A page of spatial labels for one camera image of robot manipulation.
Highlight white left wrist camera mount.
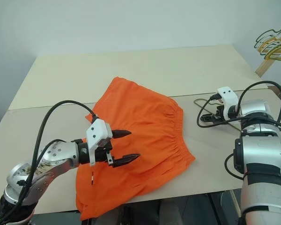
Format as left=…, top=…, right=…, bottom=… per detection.
left=85, top=119, right=113, bottom=167

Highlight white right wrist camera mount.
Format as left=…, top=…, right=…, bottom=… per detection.
left=216, top=86, right=240, bottom=120

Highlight yellow wire hanger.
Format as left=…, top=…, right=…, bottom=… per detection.
left=257, top=36, right=281, bottom=54

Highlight clothes hangers bundle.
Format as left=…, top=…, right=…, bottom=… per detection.
left=253, top=26, right=281, bottom=50

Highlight orange shorts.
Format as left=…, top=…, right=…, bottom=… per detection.
left=75, top=76, right=197, bottom=222

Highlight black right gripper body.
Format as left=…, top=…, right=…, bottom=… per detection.
left=214, top=105, right=228, bottom=123

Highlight wooden hanger stand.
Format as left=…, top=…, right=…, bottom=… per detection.
left=255, top=58, right=276, bottom=78

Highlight brown cardboard box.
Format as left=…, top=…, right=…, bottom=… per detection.
left=267, top=84, right=281, bottom=97

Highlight light green wire hanger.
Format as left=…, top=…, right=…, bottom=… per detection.
left=264, top=45, right=281, bottom=62

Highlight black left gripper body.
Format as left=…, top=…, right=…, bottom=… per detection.
left=93, top=137, right=115, bottom=168

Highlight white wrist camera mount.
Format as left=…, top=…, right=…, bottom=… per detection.
left=216, top=86, right=240, bottom=120
left=85, top=119, right=113, bottom=167

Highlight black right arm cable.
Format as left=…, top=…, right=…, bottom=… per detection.
left=196, top=81, right=281, bottom=128

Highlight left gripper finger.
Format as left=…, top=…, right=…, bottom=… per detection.
left=110, top=129, right=133, bottom=140
left=112, top=153, right=141, bottom=169

